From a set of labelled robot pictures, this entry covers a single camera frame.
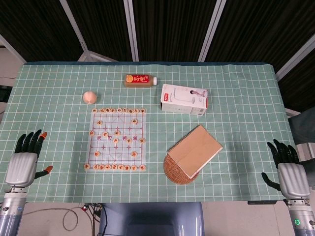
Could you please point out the left five-finger robot hand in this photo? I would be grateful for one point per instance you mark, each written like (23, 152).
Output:
(21, 169)

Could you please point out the right five-finger robot hand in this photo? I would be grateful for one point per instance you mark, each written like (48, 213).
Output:
(292, 182)

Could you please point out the round wooden chess piece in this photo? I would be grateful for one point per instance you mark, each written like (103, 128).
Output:
(113, 110)
(134, 121)
(101, 110)
(114, 167)
(105, 134)
(136, 111)
(128, 140)
(125, 110)
(117, 133)
(142, 140)
(108, 167)
(142, 167)
(107, 110)
(96, 167)
(142, 111)
(99, 122)
(97, 154)
(102, 167)
(134, 154)
(127, 168)
(115, 140)
(95, 111)
(134, 168)
(130, 110)
(119, 110)
(91, 133)
(120, 167)
(86, 167)

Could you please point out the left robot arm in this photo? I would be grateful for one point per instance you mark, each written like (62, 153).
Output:
(9, 216)

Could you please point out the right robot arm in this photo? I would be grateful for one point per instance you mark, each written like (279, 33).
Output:
(301, 221)

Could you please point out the dark teal chair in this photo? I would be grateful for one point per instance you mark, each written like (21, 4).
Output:
(304, 127)

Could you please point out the black equipment box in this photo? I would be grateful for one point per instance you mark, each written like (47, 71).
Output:
(3, 93)

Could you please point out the translucent chess board sheet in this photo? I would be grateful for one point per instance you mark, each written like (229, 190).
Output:
(108, 152)

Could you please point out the pale peach ball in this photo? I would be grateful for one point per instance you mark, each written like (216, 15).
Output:
(89, 97)

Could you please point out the brown spiral notebook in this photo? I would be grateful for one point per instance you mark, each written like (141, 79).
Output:
(197, 150)

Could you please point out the green grid tablecloth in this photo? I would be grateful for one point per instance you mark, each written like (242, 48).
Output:
(221, 98)

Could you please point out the round woven rattan coaster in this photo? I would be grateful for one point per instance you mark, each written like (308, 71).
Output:
(172, 172)

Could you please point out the white product carton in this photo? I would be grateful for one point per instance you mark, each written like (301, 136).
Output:
(182, 103)

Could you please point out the blue-grey robot torso base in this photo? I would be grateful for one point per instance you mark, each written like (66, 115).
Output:
(152, 216)

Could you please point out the juice bottle red label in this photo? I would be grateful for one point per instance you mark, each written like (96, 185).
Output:
(137, 83)

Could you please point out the white partition frame post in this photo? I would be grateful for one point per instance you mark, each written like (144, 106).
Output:
(295, 60)
(9, 50)
(213, 24)
(131, 24)
(73, 24)

